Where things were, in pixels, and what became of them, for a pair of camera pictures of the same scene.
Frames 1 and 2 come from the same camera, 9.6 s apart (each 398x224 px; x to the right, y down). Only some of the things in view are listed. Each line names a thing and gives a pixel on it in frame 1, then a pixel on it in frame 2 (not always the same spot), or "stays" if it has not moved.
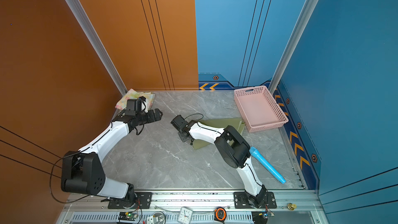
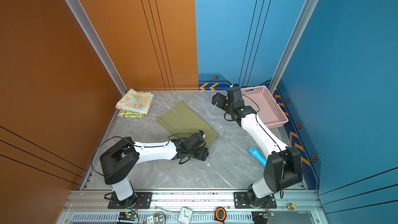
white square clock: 185,215 stays
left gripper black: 153,119 to 204,153
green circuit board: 129,216 stays
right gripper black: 182,138 to 223,99
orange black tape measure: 220,214 stays
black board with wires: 261,217 stays
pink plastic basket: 258,110 stays
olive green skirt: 237,123 to 182,120
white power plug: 152,220 stays
